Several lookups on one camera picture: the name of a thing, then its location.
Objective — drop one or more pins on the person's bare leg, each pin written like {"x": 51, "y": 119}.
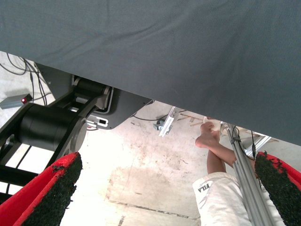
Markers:
{"x": 215, "y": 164}
{"x": 211, "y": 141}

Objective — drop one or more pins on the aluminium ladder frame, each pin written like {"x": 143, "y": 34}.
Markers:
{"x": 258, "y": 143}

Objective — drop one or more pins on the grey box with red light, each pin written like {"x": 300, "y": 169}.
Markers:
{"x": 11, "y": 101}

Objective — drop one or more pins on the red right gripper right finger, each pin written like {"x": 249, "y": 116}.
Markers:
{"x": 279, "y": 188}

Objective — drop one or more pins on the dark grey table cloth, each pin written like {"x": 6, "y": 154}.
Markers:
{"x": 164, "y": 47}

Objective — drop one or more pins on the grey caster wheel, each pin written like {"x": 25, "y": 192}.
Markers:
{"x": 158, "y": 125}

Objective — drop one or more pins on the light wooden sticks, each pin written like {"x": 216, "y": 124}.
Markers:
{"x": 190, "y": 117}

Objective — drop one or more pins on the aluminium profile pole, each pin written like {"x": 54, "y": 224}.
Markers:
{"x": 247, "y": 183}

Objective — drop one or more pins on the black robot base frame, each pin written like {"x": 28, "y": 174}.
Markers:
{"x": 47, "y": 127}

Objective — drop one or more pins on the white shorts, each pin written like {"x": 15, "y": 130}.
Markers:
{"x": 218, "y": 202}

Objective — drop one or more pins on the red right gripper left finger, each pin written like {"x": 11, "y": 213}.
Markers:
{"x": 30, "y": 195}

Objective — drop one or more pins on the short aluminium profile leg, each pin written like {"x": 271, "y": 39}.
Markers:
{"x": 167, "y": 122}

